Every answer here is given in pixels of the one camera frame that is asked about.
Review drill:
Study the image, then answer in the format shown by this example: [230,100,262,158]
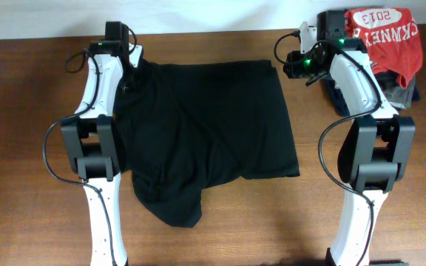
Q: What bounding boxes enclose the black t-shirt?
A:
[114,60,300,228]

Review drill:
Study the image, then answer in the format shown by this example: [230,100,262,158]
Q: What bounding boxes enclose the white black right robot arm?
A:
[283,10,416,265]

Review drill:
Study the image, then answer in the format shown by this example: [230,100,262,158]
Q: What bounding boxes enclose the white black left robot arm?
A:
[61,21,143,265]

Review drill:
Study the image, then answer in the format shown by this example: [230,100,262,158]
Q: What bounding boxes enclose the dark navy folded garment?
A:
[322,79,421,117]

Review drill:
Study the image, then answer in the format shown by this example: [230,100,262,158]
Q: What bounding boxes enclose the red printed t-shirt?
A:
[345,7,423,88]

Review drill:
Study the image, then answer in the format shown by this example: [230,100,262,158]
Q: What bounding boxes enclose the grey folded garment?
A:
[375,71,420,110]

